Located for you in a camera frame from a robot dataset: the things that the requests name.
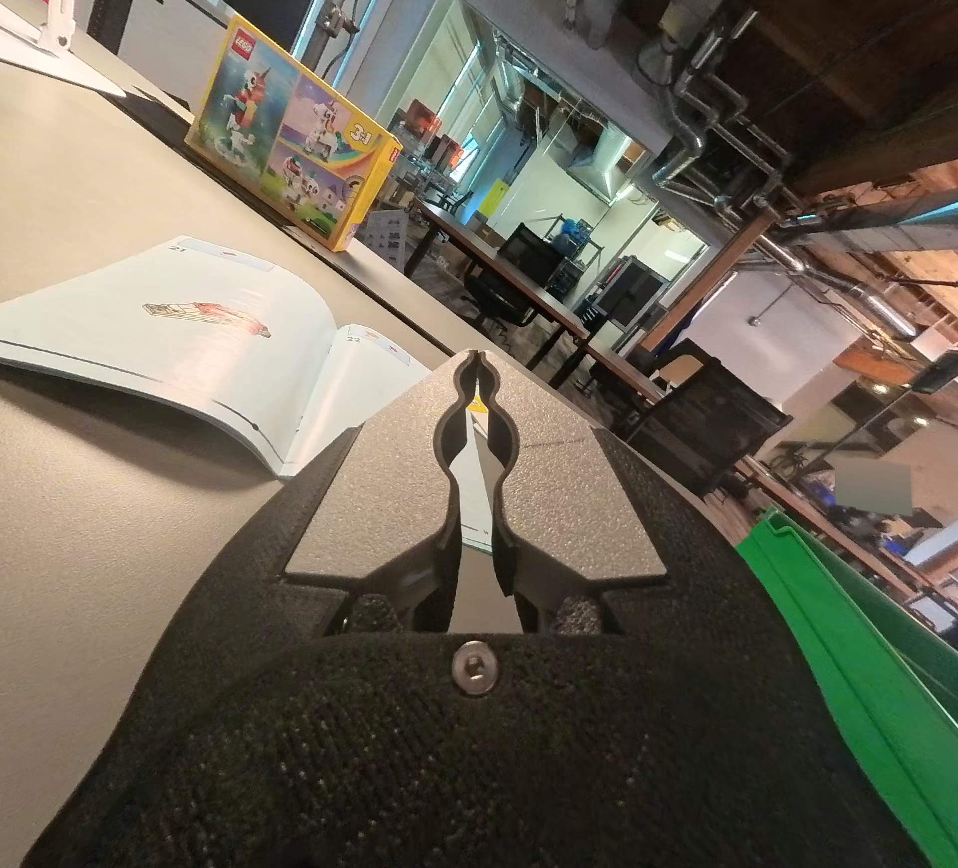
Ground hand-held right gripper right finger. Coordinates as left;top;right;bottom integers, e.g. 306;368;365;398
479;350;669;588

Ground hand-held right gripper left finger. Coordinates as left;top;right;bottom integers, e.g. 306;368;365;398
284;350;480;588

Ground green plastic bin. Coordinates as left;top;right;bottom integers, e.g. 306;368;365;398
737;505;958;868

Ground yellow lego box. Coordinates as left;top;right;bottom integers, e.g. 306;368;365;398
185;15;404;253

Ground black mesh office chair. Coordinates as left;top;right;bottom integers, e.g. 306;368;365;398
599;352;794;498

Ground brown wooden desk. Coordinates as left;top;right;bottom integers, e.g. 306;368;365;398
415;201;600;390

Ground open instruction booklet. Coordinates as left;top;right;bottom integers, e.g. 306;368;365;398
0;235;495;555

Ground silver extraction hood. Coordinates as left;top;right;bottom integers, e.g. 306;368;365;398
565;123;637;203

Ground metal ceiling pipes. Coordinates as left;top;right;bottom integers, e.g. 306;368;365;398
651;7;794;225

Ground silver spiral ventilation duct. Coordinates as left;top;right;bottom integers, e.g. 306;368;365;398
756;239;922;341

